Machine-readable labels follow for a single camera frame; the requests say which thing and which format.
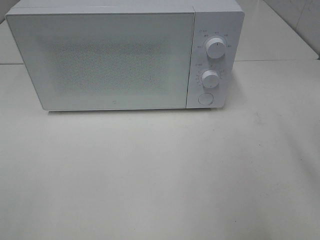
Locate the round white door button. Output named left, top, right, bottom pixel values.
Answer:
left=198, top=93, right=214, bottom=106

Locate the white microwave knob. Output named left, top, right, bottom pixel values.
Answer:
left=201, top=70, right=220, bottom=89
left=205, top=36, right=226, bottom=59

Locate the white microwave door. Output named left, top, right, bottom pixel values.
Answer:
left=7, top=13, right=194, bottom=111

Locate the white microwave oven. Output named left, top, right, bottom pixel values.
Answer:
left=5, top=0, right=245, bottom=109

